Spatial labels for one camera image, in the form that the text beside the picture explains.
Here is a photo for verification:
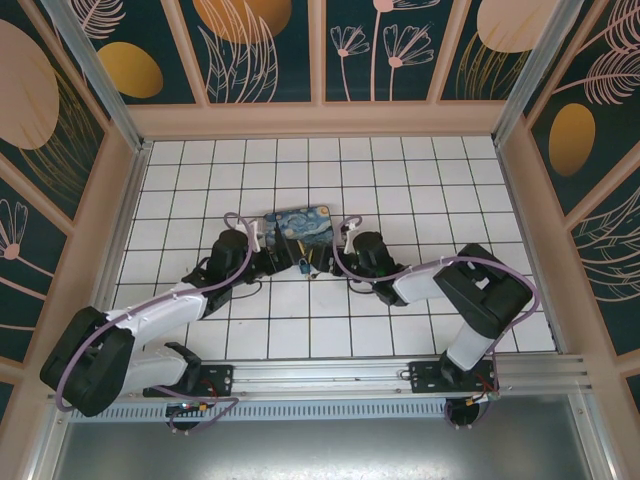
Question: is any starry night tin box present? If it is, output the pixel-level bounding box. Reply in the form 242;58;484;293
260;203;337;261

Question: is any brushed grey metal panel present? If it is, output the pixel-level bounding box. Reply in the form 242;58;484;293
49;419;601;480

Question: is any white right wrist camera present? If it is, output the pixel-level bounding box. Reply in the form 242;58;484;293
342;219;361;254

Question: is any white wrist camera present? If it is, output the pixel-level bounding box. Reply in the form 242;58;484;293
234;219;264;254
342;219;361;254

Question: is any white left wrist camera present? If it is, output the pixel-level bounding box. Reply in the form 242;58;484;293
234;219;264;254

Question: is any long aluminium mounting rail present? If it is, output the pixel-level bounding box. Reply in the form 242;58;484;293
47;353;595;402

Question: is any aluminium table side rail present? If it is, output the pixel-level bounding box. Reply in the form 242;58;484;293
494;142;572;354
74;142;154;362

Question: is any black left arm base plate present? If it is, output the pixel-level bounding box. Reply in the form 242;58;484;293
142;363;236;399

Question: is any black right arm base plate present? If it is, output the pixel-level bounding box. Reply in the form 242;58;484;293
407;360;501;397

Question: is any grey slotted cable duct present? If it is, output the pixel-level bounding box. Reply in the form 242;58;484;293
68;402;574;422

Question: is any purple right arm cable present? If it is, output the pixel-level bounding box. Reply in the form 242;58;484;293
332;214;541;431

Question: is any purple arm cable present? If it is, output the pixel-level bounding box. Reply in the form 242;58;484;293
332;214;541;431
55;212;261;435

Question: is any slanted aluminium corner post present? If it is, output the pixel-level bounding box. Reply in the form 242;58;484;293
39;0;152;157
492;0;597;147

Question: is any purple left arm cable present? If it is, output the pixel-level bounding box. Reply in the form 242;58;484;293
55;212;261;435

